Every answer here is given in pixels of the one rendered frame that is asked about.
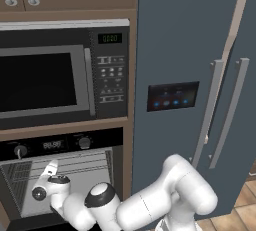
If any black built-in microwave oven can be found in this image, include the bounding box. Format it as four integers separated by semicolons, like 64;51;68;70
0;18;131;131

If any oven knob with silver pointer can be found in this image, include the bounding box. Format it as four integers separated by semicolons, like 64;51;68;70
13;144;29;160

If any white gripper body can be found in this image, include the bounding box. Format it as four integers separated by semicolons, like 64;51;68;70
38;159;60;180

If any plain slate blue fridge door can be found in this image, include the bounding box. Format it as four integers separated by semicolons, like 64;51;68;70
196;0;256;217

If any black oven door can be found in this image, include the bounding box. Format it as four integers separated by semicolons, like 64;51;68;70
4;204;73;231

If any slate blue fridge door with panel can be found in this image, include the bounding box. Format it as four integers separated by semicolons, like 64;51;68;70
131;0;246;223

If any microwave door with dark window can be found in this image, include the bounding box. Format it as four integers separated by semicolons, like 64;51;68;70
0;44;92;121

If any grey oven rack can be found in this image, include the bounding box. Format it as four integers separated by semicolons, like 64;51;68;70
1;150;114;218

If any round grey oven knob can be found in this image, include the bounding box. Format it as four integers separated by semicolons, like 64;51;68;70
77;135;92;150

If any grey fridge door handle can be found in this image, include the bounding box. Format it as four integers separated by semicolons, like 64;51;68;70
191;59;225;170
208;57;251;171

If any brown wooden oven cabinet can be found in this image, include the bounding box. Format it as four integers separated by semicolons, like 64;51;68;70
0;8;139;231

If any grey microwave door handle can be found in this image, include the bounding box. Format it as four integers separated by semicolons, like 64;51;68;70
83;47;97;117

